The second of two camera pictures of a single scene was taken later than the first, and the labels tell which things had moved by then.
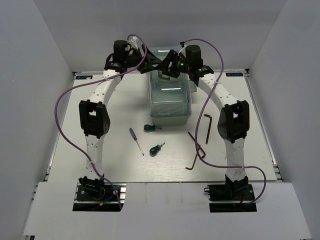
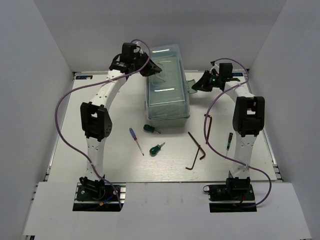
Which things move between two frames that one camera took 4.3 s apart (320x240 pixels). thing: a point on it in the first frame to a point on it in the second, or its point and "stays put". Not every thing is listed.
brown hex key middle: x=198 y=145 stays put
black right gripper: x=170 y=57 to x=203 y=84
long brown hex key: x=207 y=115 stays put
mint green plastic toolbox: x=169 y=99 stays put
